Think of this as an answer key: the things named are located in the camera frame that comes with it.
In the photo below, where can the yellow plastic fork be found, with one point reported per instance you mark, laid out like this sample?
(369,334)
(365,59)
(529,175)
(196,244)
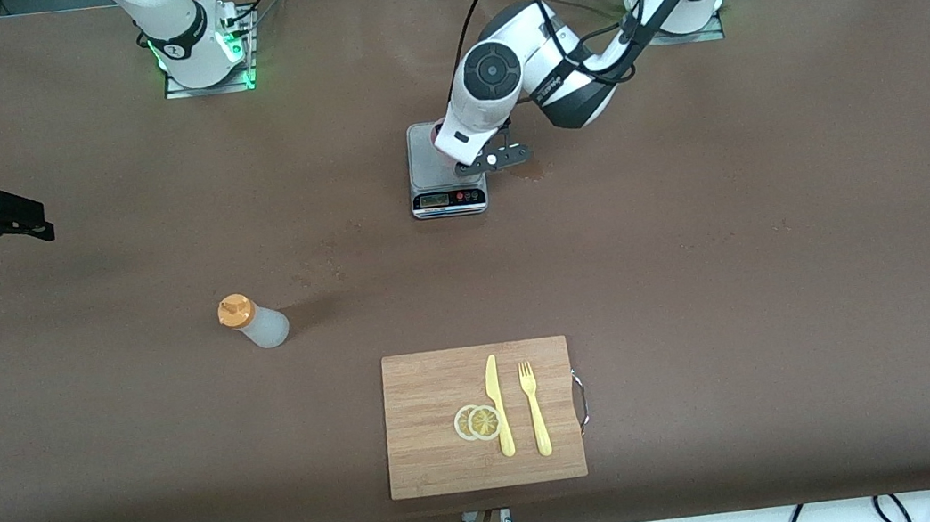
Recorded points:
(536,413)

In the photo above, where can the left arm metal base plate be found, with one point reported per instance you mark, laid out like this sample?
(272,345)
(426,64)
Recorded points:
(700,35)

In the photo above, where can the yellow plastic knife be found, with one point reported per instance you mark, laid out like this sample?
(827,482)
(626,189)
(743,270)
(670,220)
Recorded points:
(499,409)

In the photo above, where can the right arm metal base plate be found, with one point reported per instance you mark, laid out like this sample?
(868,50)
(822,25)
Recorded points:
(213,86)

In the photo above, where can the silver digital kitchen scale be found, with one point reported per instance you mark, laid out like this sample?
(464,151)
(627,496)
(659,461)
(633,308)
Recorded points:
(432,177)

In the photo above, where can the wooden cutting board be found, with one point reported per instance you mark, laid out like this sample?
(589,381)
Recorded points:
(433,427)

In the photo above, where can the brown liquid puddle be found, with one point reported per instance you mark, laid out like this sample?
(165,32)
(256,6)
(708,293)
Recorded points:
(532,169)

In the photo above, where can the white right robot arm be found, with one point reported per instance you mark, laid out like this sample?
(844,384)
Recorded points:
(168,21)

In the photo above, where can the translucent sauce bottle orange cap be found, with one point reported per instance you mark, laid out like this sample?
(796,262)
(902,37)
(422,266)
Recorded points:
(263,328)

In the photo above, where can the small sauce droplets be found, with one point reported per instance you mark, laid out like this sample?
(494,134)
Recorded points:
(322,266)

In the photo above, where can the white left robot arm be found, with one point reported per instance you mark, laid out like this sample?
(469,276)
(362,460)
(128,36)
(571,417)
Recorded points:
(567,77)

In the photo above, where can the lemon slice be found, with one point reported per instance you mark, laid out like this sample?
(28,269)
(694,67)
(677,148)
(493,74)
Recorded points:
(459,423)
(485,423)

